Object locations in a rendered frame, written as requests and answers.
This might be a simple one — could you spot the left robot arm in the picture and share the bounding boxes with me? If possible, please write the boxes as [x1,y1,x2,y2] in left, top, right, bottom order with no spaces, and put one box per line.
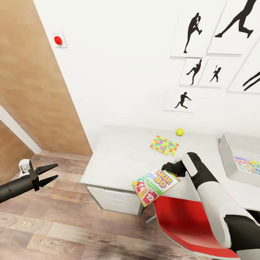
[0,159,59,203]

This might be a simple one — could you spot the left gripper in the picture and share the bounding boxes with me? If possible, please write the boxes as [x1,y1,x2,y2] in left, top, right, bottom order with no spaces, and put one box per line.
[8,164,59,198]

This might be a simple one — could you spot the jigsaw puzzle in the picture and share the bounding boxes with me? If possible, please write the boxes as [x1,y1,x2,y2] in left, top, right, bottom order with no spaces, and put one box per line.
[150,135,179,156]

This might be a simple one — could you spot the tennis ball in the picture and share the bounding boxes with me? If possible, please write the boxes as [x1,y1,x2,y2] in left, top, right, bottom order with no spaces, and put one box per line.
[176,128,184,136]

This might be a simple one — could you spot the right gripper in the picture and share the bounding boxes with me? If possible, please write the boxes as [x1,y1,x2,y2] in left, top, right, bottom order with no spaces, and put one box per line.
[161,162,185,177]

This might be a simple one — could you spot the board game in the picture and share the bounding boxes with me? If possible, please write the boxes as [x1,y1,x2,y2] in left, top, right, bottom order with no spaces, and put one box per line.
[132,165,180,207]
[234,157,260,175]

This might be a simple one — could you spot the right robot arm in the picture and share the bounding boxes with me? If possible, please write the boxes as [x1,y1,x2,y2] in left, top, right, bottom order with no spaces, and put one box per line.
[161,152,260,260]

